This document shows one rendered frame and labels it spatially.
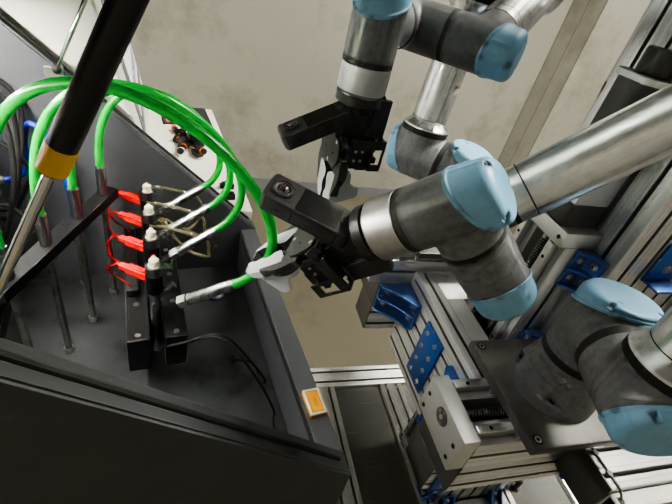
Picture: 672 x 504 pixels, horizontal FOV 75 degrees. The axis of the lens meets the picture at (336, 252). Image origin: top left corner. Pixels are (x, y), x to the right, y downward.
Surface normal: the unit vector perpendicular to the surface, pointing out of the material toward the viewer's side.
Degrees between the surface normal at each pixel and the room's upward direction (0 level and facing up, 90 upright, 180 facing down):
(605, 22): 90
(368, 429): 0
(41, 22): 90
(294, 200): 18
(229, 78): 90
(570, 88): 90
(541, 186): 73
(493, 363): 0
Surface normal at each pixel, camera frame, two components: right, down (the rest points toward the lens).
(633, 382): -0.93, 0.03
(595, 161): -0.33, 0.22
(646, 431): -0.11, 0.68
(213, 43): 0.22, 0.62
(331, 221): 0.35, -0.56
